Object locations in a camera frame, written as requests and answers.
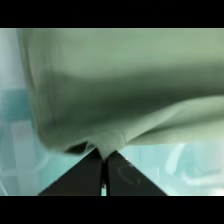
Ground pale green garment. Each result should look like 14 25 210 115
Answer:
16 28 224 160

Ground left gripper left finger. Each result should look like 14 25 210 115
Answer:
38 148 103 197

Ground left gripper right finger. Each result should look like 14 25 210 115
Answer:
106 150 168 197

